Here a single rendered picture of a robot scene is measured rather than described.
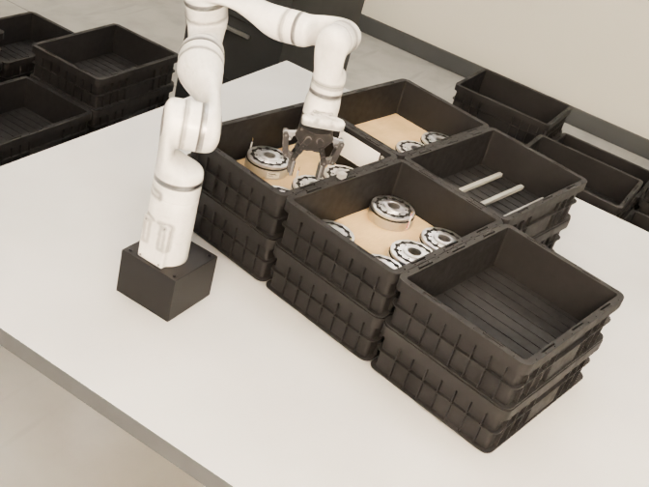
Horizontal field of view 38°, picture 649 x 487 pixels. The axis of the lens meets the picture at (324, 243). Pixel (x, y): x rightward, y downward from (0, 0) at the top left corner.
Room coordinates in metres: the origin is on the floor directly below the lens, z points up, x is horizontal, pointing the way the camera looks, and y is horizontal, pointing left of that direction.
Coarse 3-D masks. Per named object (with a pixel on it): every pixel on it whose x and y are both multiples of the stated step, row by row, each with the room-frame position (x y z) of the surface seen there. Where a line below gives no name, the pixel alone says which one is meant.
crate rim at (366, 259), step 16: (400, 160) 1.95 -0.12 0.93; (352, 176) 1.81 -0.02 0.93; (304, 192) 1.68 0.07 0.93; (448, 192) 1.87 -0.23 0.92; (288, 208) 1.62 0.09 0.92; (304, 208) 1.62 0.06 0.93; (480, 208) 1.83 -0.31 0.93; (304, 224) 1.59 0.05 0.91; (320, 224) 1.57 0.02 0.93; (496, 224) 1.77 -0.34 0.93; (336, 240) 1.55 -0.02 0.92; (464, 240) 1.67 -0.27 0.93; (352, 256) 1.52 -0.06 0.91; (368, 256) 1.51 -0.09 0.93; (432, 256) 1.57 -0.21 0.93; (384, 272) 1.48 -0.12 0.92; (400, 272) 1.48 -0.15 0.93
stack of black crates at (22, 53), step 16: (16, 16) 3.17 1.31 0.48; (32, 16) 3.23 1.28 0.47; (16, 32) 3.17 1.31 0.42; (32, 32) 3.23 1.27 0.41; (48, 32) 3.20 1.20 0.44; (64, 32) 3.17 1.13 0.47; (16, 48) 3.12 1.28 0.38; (16, 64) 2.81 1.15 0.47; (32, 64) 2.89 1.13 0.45; (0, 80) 2.79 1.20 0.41
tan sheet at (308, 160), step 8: (304, 152) 2.05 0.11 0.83; (312, 152) 2.07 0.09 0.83; (240, 160) 1.92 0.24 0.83; (296, 160) 2.00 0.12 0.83; (304, 160) 2.01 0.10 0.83; (312, 160) 2.02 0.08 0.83; (296, 168) 1.96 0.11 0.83; (304, 168) 1.97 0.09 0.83; (312, 168) 1.98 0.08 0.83; (288, 176) 1.91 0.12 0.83; (272, 184) 1.86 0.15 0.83; (280, 184) 1.87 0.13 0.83; (288, 184) 1.88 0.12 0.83
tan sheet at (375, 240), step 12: (348, 216) 1.81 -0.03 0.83; (360, 216) 1.82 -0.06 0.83; (360, 228) 1.77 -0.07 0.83; (372, 228) 1.79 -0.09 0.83; (420, 228) 1.85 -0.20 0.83; (360, 240) 1.72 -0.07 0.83; (372, 240) 1.74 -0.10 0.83; (384, 240) 1.75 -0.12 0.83; (396, 240) 1.77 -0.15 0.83; (372, 252) 1.69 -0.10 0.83; (384, 252) 1.70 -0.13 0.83
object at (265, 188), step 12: (276, 108) 2.04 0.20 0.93; (288, 108) 2.05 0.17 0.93; (240, 120) 1.92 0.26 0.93; (252, 120) 1.95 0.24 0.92; (360, 132) 2.03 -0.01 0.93; (372, 144) 1.99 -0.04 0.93; (216, 156) 1.74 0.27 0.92; (228, 156) 1.74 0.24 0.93; (396, 156) 1.96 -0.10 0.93; (228, 168) 1.72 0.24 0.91; (240, 168) 1.70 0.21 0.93; (360, 168) 1.85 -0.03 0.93; (240, 180) 1.70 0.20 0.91; (252, 180) 1.68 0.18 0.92; (264, 180) 1.68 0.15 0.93; (324, 180) 1.75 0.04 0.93; (264, 192) 1.66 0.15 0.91; (276, 192) 1.65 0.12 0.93; (288, 192) 1.66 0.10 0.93; (276, 204) 1.64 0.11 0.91
